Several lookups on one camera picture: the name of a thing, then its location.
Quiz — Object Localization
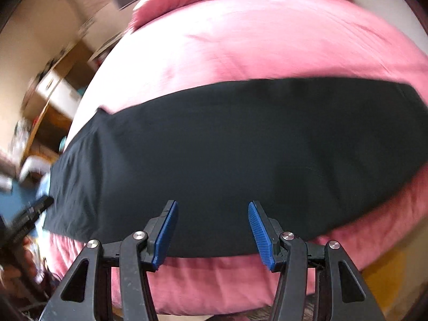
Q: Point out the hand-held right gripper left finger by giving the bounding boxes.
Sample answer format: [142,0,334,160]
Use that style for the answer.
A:
[38,200,179,321]

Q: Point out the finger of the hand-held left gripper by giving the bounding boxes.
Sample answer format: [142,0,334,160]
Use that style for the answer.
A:
[6,195,55,241]

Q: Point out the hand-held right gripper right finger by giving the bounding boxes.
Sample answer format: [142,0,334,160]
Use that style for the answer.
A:
[247,200,387,321]

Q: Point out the black embroidered pants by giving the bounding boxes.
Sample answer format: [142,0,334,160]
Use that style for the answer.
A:
[43,77,428,259]

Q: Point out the blue and white appliance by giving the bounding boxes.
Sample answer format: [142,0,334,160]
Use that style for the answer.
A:
[0,177,51,222]

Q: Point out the grey chair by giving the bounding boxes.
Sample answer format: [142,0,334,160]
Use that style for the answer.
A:
[18,155,51,183]

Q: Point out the wooden side table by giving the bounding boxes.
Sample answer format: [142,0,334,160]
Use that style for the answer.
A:
[19,106,73,162]

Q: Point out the white cabinet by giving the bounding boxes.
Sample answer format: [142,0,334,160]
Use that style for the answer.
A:
[35,70,83,121]

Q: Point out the bed with pink sheet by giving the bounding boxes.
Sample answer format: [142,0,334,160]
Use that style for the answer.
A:
[43,0,428,316]

